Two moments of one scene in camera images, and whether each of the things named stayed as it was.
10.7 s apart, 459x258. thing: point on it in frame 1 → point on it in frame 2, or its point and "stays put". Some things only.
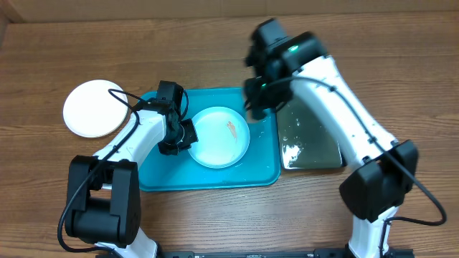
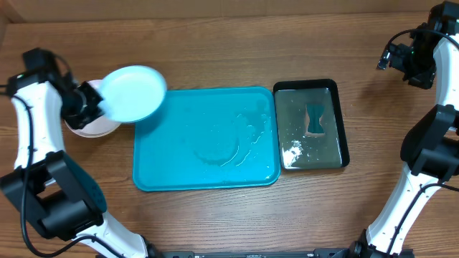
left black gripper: [190, 137] → [80, 120]
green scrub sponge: [257, 113] → [313, 127]
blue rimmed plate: [223, 135] → [131, 93]
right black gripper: [256, 106] → [400, 61]
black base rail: [282, 254] stays put
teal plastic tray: [259, 166] stays put
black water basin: [307, 140] stays put
